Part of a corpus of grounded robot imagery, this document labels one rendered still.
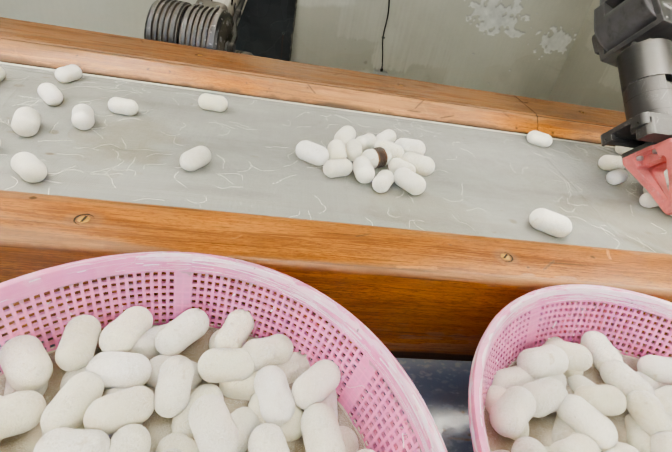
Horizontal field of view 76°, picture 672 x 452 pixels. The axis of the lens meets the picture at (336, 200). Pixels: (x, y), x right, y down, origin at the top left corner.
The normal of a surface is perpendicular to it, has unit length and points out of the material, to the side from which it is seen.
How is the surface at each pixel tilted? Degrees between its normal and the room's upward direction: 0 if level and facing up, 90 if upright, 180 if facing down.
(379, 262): 0
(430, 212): 0
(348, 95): 45
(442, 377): 0
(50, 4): 90
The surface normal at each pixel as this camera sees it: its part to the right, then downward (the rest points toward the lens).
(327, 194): 0.17, -0.83
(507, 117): 0.17, -0.19
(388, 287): 0.07, 0.55
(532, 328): 0.50, 0.26
